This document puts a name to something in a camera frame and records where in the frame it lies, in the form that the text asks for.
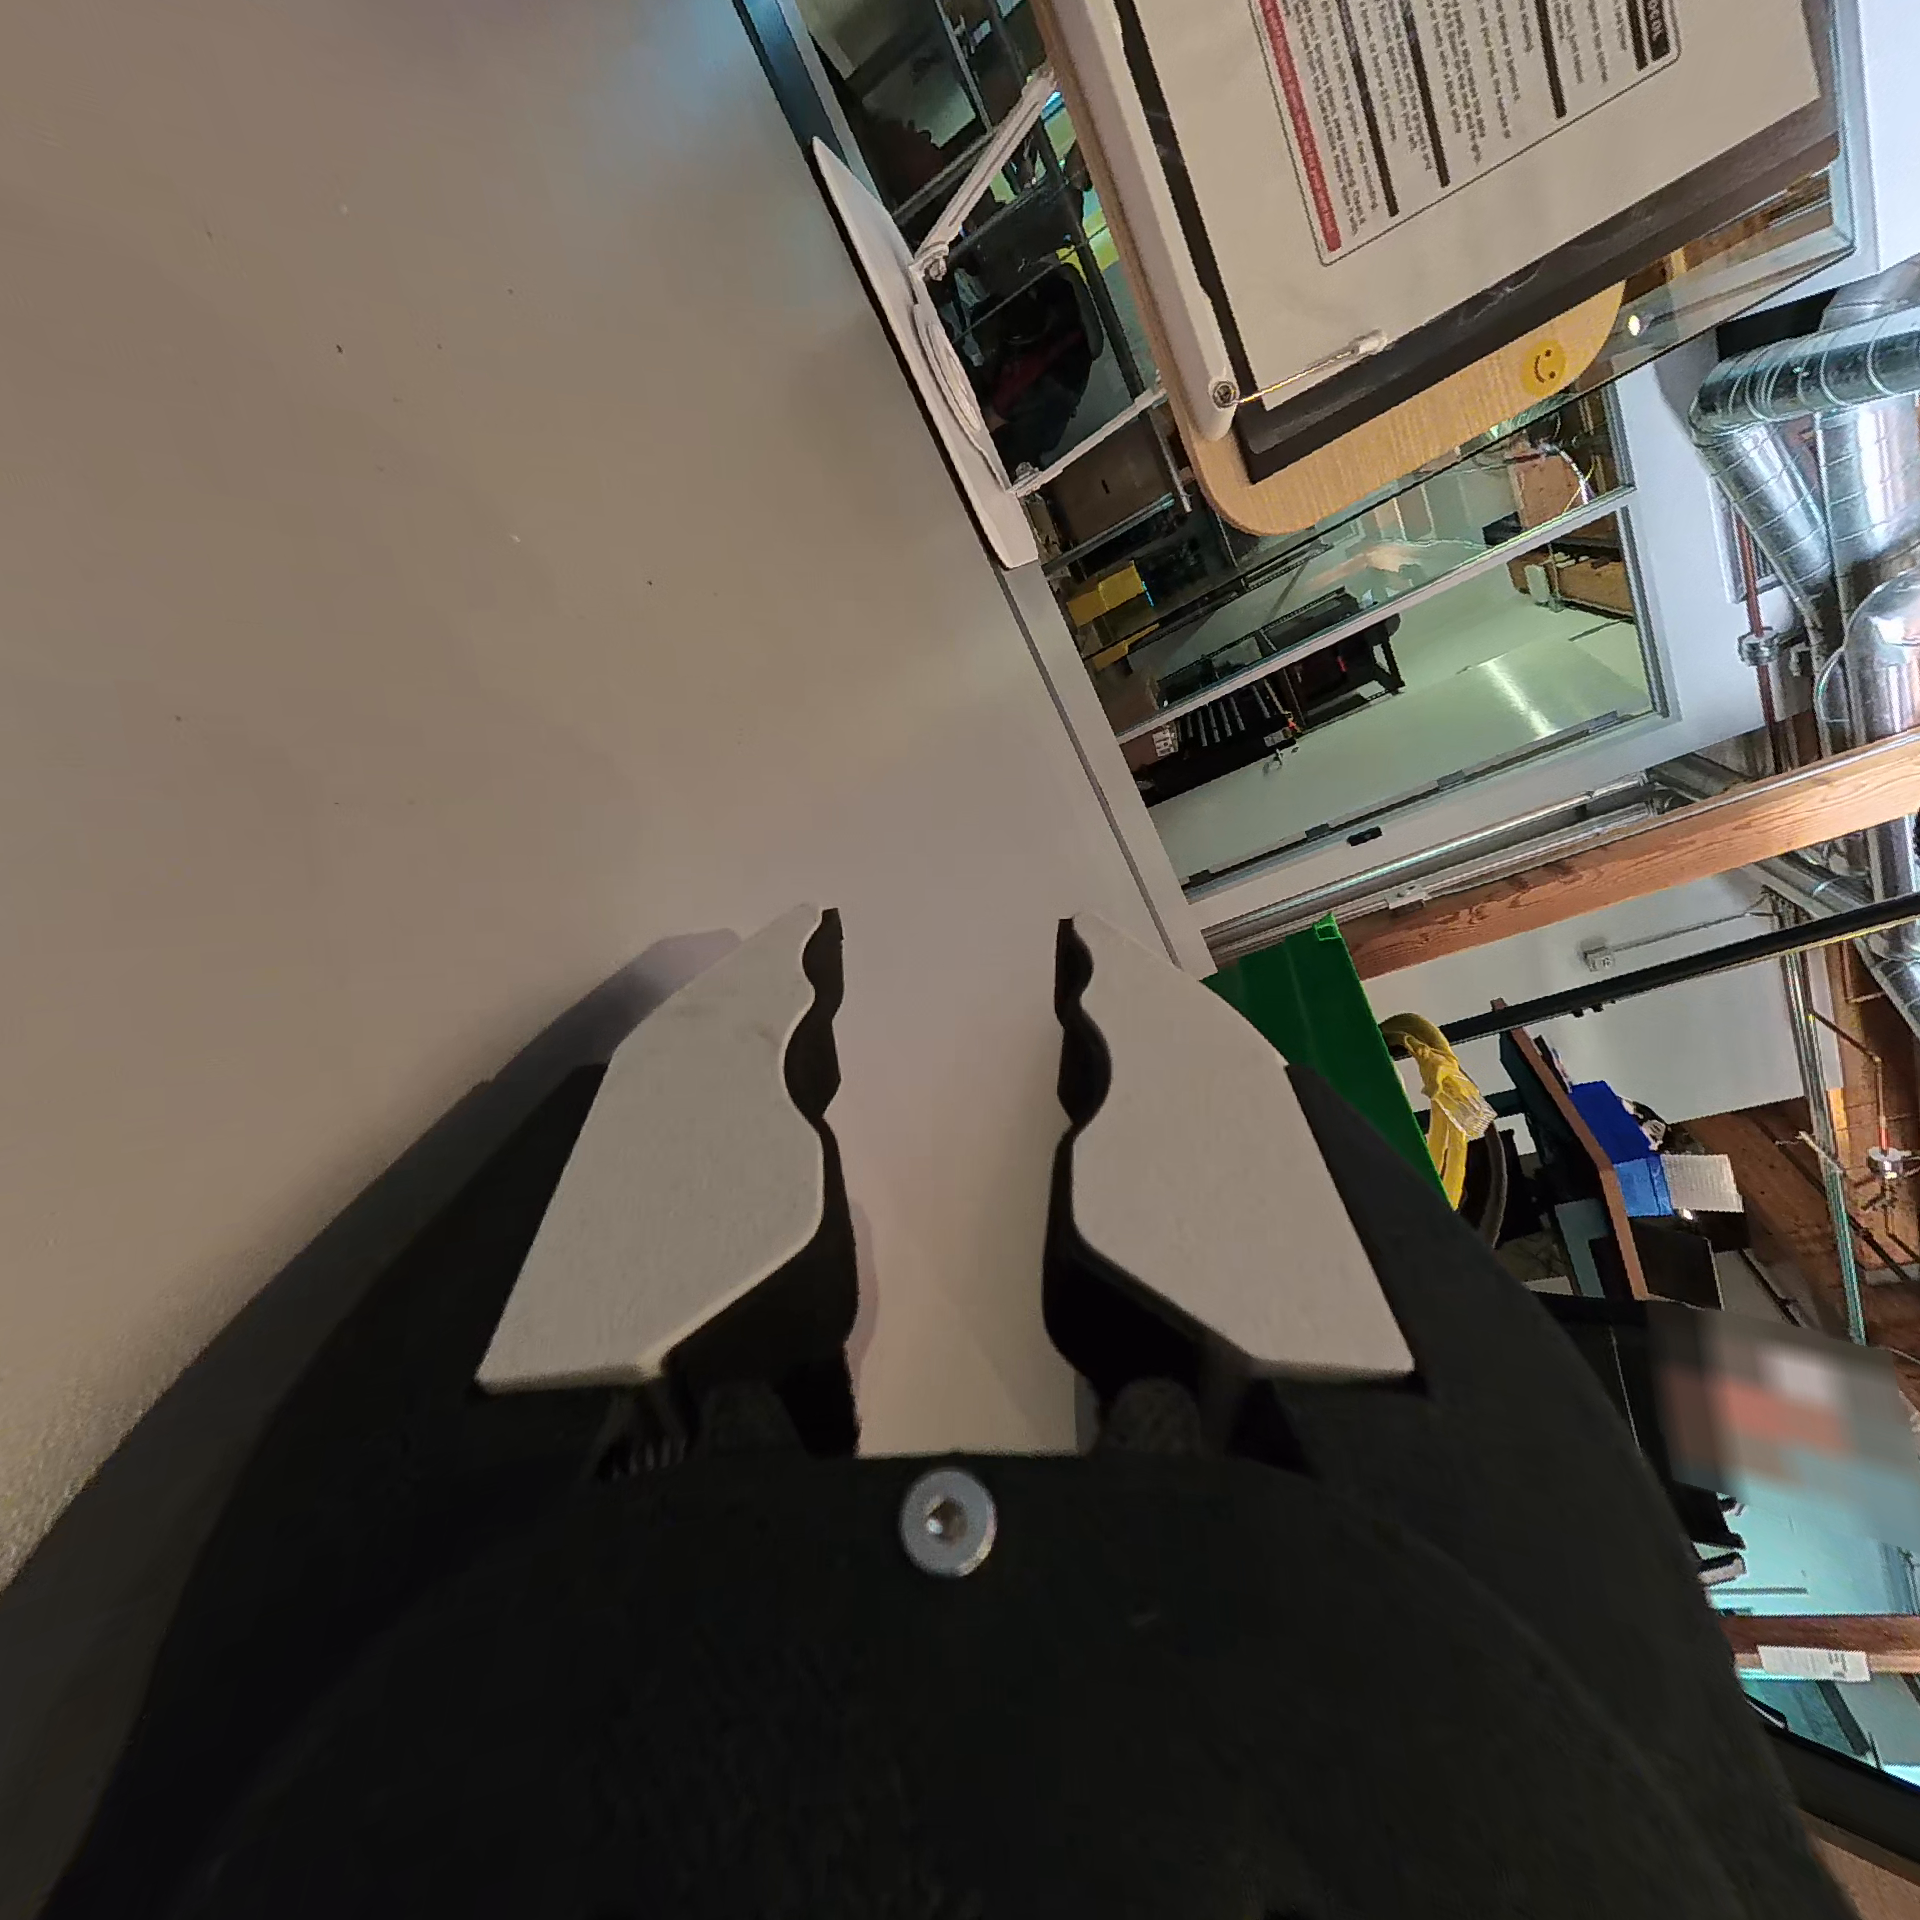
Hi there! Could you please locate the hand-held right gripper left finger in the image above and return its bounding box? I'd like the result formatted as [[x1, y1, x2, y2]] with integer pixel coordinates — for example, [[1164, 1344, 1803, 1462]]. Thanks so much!
[[478, 903, 860, 1391]]

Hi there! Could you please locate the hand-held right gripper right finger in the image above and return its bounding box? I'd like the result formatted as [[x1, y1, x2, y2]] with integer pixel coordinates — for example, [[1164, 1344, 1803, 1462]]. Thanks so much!
[[1048, 915, 1419, 1379]]

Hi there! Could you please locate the white desk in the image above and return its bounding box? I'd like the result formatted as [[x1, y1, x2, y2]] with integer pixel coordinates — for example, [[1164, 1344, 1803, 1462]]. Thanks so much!
[[0, 0, 1215, 1594]]

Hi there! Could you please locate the green plastic bin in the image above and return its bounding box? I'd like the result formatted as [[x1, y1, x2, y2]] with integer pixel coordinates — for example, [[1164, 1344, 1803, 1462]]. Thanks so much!
[[1204, 913, 1452, 1206]]

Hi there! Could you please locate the blue storage bin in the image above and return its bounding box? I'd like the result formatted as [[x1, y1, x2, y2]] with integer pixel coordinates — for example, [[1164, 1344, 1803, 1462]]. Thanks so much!
[[1557, 1078, 1671, 1222]]

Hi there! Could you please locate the wooden ceiling beam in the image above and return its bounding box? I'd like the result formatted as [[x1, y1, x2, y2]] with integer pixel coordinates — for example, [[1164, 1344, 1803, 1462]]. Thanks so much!
[[1340, 737, 1920, 982]]

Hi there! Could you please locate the black metal pole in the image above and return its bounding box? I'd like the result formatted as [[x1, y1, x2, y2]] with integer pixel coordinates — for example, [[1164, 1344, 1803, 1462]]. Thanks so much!
[[1437, 897, 1920, 1041]]

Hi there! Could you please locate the glass window pane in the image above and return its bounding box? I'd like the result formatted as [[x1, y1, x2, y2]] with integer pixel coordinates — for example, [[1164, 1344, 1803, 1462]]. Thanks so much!
[[1048, 376, 1674, 887]]

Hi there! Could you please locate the wooden board with smiley sticker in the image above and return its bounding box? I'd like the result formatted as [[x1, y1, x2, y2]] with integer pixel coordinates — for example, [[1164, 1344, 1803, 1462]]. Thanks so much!
[[1176, 270, 1632, 538]]

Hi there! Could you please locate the clipboard with printed sheet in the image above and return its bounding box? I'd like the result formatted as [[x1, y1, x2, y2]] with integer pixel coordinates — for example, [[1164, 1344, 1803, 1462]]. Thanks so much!
[[1030, 0, 1850, 452]]

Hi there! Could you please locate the yellow network cable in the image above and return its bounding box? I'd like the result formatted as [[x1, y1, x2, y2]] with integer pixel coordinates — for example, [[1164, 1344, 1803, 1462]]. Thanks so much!
[[1375, 1014, 1496, 1203]]

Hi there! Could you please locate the silver ventilation duct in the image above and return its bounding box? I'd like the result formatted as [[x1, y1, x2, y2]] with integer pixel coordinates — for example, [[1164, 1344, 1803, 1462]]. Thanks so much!
[[1686, 270, 1920, 1038]]

